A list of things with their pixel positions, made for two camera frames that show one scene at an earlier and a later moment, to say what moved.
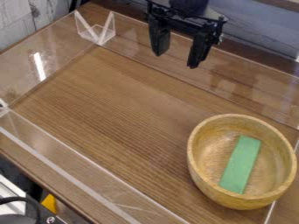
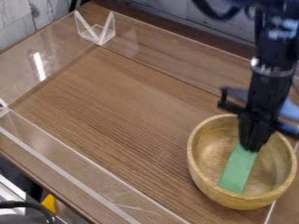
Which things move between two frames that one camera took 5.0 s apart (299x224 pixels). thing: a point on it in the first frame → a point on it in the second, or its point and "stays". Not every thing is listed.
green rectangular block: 240,164 stays
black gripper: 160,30 → 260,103
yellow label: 51,204 stays
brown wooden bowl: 275,164 stays
